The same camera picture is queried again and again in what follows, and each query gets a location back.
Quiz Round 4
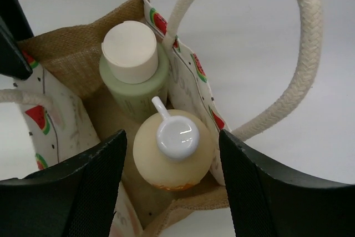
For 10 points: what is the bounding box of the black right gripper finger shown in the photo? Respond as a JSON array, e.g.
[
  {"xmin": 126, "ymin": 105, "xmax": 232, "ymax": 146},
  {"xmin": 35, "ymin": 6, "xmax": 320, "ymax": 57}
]
[
  {"xmin": 1, "ymin": 130, "xmax": 127, "ymax": 236},
  {"xmin": 1, "ymin": 0, "xmax": 33, "ymax": 79},
  {"xmin": 219, "ymin": 130, "xmax": 354, "ymax": 236}
]

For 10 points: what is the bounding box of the burlap canvas bag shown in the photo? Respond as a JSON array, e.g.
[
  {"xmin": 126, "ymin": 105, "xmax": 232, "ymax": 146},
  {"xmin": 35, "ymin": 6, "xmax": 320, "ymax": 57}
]
[{"xmin": 0, "ymin": 0, "xmax": 324, "ymax": 237}]

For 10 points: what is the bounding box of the cream pump lotion bottle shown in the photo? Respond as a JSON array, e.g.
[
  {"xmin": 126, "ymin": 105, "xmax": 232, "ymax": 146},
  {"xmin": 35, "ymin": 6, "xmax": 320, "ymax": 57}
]
[{"xmin": 133, "ymin": 97, "xmax": 216, "ymax": 191}]

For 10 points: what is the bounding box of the white-capped pale green bottle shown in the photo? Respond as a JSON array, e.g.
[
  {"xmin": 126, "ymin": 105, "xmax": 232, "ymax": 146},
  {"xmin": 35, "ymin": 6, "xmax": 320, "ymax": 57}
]
[{"xmin": 99, "ymin": 21, "xmax": 169, "ymax": 123}]

